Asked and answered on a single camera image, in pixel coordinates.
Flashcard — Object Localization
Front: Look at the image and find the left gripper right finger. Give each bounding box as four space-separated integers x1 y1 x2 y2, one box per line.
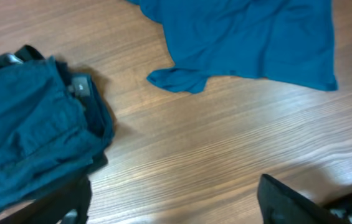
257 174 346 224

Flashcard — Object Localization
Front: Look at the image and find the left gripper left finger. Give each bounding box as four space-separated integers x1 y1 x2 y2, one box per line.
0 176 92 224

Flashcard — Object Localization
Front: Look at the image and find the blue polo shirt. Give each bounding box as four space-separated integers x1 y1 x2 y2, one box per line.
133 0 338 94

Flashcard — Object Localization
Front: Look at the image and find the folded navy blue garment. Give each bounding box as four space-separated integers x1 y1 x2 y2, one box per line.
0 55 116 212

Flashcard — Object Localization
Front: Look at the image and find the folded black garment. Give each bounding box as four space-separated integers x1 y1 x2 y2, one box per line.
0 44 110 221

